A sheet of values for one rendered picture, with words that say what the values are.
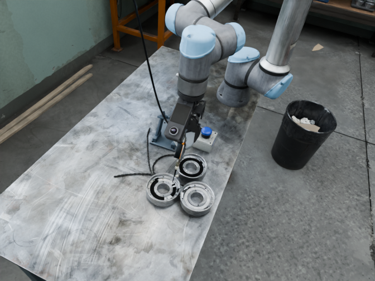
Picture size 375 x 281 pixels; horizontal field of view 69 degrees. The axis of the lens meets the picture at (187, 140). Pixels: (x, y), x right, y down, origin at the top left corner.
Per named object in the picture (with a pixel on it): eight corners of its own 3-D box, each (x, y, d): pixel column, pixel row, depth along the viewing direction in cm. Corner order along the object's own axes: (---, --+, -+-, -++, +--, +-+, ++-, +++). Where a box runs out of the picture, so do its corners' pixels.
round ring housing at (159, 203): (186, 198, 86) (187, 192, 83) (156, 214, 81) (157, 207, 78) (168, 175, 92) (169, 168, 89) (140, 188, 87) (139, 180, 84)
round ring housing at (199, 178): (193, 156, 98) (195, 148, 96) (211, 176, 93) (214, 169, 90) (168, 168, 94) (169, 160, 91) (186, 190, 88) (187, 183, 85)
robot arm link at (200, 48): (226, 32, 60) (200, 43, 55) (217, 74, 68) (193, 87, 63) (200, 19, 63) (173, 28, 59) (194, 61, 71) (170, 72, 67)
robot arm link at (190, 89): (203, 86, 64) (171, 77, 65) (200, 102, 67) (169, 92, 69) (212, 71, 69) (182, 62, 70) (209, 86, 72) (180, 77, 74)
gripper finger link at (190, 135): (200, 141, 87) (201, 119, 80) (193, 154, 83) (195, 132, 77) (190, 139, 88) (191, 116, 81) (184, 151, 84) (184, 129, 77)
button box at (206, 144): (209, 153, 100) (211, 144, 97) (191, 146, 102) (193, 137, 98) (216, 139, 106) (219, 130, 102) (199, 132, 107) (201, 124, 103)
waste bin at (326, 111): (307, 180, 199) (336, 140, 168) (263, 164, 206) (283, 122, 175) (311, 149, 222) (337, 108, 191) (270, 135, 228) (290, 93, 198)
